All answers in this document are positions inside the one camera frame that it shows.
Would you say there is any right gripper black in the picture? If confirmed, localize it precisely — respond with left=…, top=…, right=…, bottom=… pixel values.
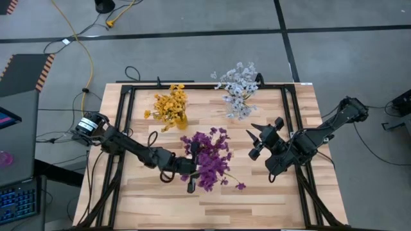
left=245, top=116, right=286, bottom=162

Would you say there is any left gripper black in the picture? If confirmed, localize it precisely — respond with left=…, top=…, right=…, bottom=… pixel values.
left=161, top=141, right=201, bottom=194

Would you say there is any yellow glass vase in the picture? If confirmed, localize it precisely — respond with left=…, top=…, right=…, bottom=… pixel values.
left=175, top=112, right=189, bottom=131

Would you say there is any black stand foot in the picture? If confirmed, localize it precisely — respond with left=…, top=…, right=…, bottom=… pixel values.
left=381, top=112, right=411, bottom=132

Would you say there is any black equipment box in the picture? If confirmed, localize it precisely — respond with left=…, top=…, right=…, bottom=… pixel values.
left=391, top=89, right=411, bottom=118

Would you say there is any grey desk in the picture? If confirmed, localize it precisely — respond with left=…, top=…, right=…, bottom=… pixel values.
left=0, top=89, right=48, bottom=231

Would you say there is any backlit black keyboard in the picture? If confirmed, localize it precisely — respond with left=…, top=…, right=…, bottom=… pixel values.
left=0, top=178, right=40, bottom=225

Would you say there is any black round stand base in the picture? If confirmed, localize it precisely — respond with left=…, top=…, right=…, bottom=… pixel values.
left=94, top=0, right=116, bottom=15

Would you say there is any laptop screen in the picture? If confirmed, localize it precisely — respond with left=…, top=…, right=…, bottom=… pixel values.
left=0, top=106, right=23, bottom=130

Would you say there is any large black orange-striped mat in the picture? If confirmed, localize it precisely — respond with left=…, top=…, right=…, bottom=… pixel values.
left=0, top=53, right=57, bottom=99

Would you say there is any small black orange-striped mat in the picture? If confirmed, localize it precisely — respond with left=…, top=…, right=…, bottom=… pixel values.
left=0, top=0, right=19, bottom=16

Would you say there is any black aluminium table frame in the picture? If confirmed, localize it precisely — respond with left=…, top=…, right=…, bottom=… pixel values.
left=74, top=76, right=350, bottom=231

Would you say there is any black cable loop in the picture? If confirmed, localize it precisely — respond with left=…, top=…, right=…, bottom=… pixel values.
left=124, top=65, right=142, bottom=83

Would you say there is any long yellow floor cable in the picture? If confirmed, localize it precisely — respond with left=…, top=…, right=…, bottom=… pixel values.
left=50, top=0, right=94, bottom=120

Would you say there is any black floor cable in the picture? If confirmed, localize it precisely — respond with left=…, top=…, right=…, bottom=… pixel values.
left=352, top=121, right=411, bottom=167

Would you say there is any yellow cable with plug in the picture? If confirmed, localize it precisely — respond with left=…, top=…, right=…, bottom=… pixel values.
left=105, top=0, right=137, bottom=29

